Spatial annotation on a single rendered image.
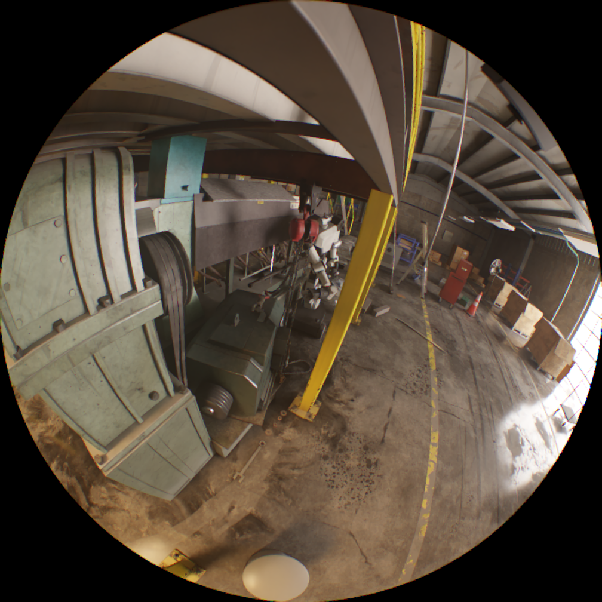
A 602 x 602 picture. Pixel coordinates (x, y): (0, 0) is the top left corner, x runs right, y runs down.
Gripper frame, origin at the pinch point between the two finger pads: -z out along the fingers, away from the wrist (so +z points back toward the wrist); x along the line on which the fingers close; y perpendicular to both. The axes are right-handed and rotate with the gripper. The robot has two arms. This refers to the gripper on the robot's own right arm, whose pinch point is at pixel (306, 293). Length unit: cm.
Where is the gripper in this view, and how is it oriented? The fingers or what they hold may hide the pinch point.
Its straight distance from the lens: 164.8
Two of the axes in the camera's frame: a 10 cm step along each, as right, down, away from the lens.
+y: 2.0, -8.4, -5.0
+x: -3.7, -5.4, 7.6
